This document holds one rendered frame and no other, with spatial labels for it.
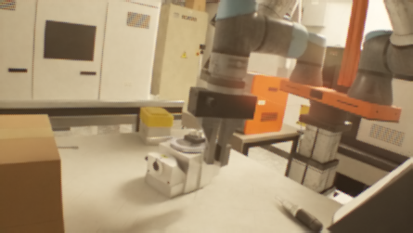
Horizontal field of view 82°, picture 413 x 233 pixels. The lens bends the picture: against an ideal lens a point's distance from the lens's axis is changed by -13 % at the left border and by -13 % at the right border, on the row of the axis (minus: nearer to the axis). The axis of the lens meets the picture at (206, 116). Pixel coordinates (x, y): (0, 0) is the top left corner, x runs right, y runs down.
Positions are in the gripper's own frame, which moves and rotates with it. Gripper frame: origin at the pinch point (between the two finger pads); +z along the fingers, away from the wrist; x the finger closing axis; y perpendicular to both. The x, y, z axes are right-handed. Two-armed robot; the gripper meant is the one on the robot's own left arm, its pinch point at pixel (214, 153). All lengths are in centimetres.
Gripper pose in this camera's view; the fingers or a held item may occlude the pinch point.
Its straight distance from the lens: 56.8
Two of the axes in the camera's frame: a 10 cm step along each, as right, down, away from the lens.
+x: 9.2, 0.5, 4.0
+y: 3.7, 2.6, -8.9
